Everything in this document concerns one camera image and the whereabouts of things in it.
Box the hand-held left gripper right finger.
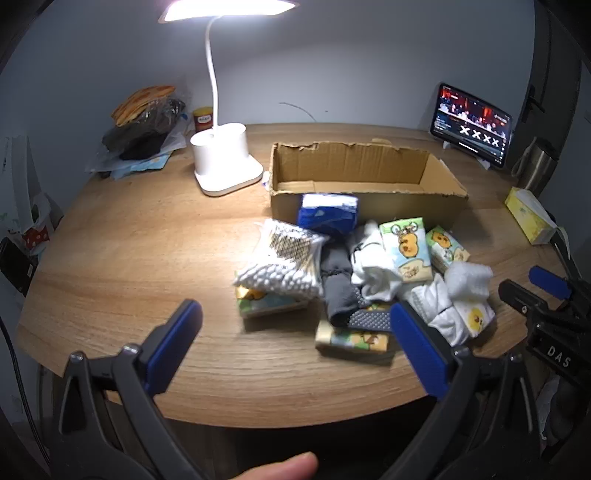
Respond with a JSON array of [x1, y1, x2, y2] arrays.
[[379, 301, 546, 480]]

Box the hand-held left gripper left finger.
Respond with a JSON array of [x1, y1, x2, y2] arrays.
[[48, 299, 206, 480]]

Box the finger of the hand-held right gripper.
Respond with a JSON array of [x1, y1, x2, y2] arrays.
[[499, 279, 566, 324], [529, 210, 591, 308]]

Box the white socks with yellow print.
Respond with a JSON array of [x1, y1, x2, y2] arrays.
[[434, 300, 496, 348]]

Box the white foam sheet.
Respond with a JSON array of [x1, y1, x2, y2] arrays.
[[444, 262, 494, 301]]

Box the cartoon print tissue pack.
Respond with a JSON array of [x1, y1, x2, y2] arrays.
[[315, 320, 391, 357], [379, 217, 437, 283], [425, 226, 471, 274], [235, 284, 310, 320]]

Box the white socks bundle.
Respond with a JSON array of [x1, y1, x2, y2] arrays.
[[348, 222, 403, 303]]

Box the grey dotted socks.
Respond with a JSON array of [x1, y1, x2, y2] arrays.
[[321, 247, 393, 332]]

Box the cotton swab pack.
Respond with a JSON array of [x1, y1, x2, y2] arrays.
[[233, 219, 329, 298]]

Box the blue tissue pack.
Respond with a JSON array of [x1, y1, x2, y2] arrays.
[[297, 194, 360, 237]]

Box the cardboard box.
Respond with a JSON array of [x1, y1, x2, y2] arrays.
[[269, 141, 468, 232]]

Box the person's left hand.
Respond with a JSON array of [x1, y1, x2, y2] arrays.
[[221, 452, 319, 480]]

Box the yellow tissue box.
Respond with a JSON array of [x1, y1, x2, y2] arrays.
[[504, 187, 558, 245]]

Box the metal thermos cup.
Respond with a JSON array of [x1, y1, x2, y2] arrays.
[[512, 137, 561, 197]]

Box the white tablet stand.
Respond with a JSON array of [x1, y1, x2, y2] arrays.
[[442, 141, 492, 168]]

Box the red polka dot item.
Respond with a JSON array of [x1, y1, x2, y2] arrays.
[[23, 226, 51, 248]]

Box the tablet with lit screen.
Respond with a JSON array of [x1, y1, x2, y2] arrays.
[[430, 83, 513, 169]]

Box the black flat object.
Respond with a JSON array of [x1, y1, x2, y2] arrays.
[[0, 237, 38, 296]]

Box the white desk lamp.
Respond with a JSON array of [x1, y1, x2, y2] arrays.
[[158, 0, 300, 198]]

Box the white plastic bag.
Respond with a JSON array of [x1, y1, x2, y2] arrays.
[[0, 136, 65, 259]]

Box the dark plastic bag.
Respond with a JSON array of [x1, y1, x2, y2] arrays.
[[102, 98, 186, 161]]

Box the orange striped bag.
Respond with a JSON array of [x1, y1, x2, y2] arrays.
[[112, 85, 176, 127]]

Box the black cable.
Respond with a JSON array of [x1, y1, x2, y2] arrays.
[[0, 318, 51, 462]]

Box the black door handle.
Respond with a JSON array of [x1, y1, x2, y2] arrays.
[[524, 85, 546, 123]]

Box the thin dark wire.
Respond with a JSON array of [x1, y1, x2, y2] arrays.
[[279, 102, 318, 122]]

